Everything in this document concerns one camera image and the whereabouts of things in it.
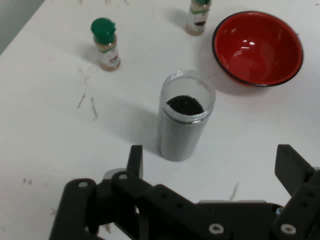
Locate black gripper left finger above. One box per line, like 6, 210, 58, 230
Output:
48, 144, 231, 240

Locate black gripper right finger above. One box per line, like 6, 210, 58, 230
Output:
271, 144, 320, 240

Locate clear plastic jar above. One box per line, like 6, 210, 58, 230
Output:
156, 69, 217, 162

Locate black granules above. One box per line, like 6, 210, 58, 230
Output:
159, 95, 210, 161

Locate red bowl black rim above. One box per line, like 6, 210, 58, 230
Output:
211, 10, 305, 88

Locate green cap spice bottle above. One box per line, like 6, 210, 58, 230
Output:
186, 0, 211, 36
90, 17, 121, 72

